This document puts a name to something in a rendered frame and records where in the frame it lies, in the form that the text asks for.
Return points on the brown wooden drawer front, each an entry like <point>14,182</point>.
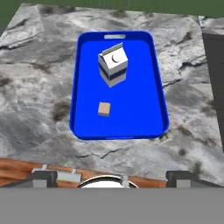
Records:
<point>17,170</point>

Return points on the tan sugar cube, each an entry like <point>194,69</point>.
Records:
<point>104,109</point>

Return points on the blue tray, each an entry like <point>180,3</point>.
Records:
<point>137,110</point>

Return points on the white milk carton blue band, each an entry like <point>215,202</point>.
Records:
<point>113,70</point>

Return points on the dark grey appliance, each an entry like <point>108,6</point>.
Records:
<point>217,87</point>

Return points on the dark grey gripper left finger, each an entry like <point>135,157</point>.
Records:
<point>43,178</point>

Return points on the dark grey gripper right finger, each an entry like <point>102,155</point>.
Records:
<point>178,178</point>

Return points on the round white black-rimmed object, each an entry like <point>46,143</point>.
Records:
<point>100,183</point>

